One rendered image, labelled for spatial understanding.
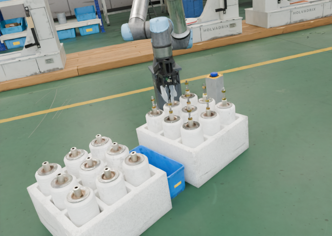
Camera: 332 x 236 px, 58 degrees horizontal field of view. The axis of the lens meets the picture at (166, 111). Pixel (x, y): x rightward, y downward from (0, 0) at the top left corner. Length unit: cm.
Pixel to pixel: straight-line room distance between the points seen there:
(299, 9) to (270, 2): 37
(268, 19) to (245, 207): 293
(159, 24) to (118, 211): 69
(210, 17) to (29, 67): 208
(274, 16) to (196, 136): 283
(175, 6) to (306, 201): 112
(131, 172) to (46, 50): 248
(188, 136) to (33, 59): 240
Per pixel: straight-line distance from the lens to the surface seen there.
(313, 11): 423
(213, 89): 165
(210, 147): 131
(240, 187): 134
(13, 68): 345
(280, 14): 396
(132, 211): 111
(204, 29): 353
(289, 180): 139
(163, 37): 120
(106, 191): 106
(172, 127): 133
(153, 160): 144
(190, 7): 590
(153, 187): 113
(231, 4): 370
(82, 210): 102
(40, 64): 339
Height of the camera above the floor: 86
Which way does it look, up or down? 25 degrees down
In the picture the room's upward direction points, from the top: 9 degrees counter-clockwise
